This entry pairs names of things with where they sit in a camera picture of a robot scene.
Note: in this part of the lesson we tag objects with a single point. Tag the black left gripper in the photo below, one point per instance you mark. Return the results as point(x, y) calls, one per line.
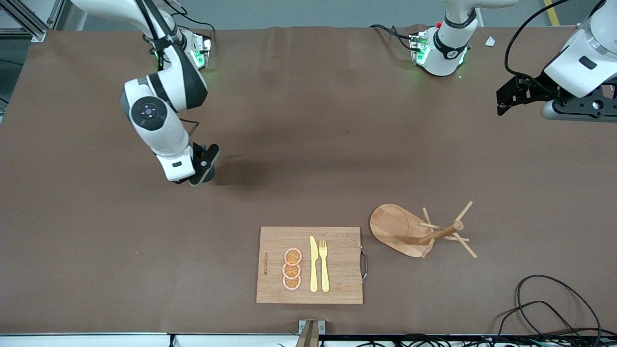
point(534, 90)

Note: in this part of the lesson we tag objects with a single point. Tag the dark green ribbed cup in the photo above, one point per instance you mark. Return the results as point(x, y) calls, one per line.
point(210, 173)

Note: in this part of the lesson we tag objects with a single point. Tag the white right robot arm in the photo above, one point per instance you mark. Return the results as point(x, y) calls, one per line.
point(164, 130)

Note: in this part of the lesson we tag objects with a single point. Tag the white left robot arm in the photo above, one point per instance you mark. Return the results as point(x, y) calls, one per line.
point(448, 48)

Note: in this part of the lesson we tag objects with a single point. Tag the white paper scrap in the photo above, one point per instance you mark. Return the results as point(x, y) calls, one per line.
point(490, 41)

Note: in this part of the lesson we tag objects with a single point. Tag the brown table cover sheet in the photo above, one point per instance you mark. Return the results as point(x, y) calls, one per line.
point(308, 144)

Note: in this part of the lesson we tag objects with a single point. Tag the orange slice toy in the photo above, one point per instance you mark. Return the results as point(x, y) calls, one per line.
point(291, 272)
point(292, 256)
point(291, 284)

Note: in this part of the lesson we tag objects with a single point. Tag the yellow plastic knife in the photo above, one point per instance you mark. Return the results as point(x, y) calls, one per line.
point(314, 270)

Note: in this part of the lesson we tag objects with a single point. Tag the yellow plastic fork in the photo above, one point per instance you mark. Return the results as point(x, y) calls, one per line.
point(325, 274)

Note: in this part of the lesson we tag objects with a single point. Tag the wooden mug tree stand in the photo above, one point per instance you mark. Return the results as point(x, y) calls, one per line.
point(393, 226)

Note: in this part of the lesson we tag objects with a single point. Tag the aluminium frame post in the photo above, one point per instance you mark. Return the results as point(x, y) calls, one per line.
point(37, 33)

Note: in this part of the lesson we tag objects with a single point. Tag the grey metal bracket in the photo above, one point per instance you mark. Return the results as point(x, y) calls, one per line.
point(321, 327)

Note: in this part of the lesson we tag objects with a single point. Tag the white table edge rail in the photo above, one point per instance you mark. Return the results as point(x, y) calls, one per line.
point(96, 341)

